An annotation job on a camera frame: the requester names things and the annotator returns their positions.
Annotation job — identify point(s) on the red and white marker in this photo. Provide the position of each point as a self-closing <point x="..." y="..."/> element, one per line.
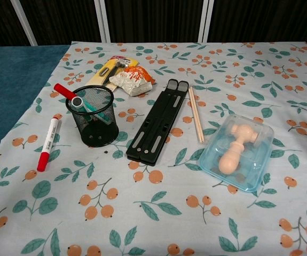
<point x="47" y="145"/>

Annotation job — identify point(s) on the black folding laptop stand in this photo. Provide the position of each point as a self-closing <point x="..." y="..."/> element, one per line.
<point x="153" y="128"/>

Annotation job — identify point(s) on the blue velvet table cover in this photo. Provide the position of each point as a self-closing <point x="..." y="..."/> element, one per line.
<point x="14" y="80"/>

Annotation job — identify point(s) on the white metal frame post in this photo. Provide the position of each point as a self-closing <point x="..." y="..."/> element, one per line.
<point x="205" y="21"/>
<point x="25" y="24"/>
<point x="103" y="21"/>

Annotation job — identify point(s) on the floral fruit print tablecloth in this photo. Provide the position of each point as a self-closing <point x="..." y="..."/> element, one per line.
<point x="169" y="202"/>

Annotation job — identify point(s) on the small wooden toy hammer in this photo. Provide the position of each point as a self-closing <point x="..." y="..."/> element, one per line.
<point x="234" y="149"/>

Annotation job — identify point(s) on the thin wooden stick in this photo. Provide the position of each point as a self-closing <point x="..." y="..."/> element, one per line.
<point x="198" y="114"/>
<point x="194" y="114"/>

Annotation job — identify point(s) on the teal marker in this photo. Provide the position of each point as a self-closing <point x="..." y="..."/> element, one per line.
<point x="76" y="101"/>

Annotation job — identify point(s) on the black round holder with markers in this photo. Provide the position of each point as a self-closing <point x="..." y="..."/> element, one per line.
<point x="100" y="134"/>

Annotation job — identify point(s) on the orange white snack packet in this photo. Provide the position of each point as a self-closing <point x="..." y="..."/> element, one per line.
<point x="132" y="80"/>

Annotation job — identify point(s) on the razor in yellow blister pack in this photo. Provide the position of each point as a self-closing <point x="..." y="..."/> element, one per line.
<point x="116" y="66"/>

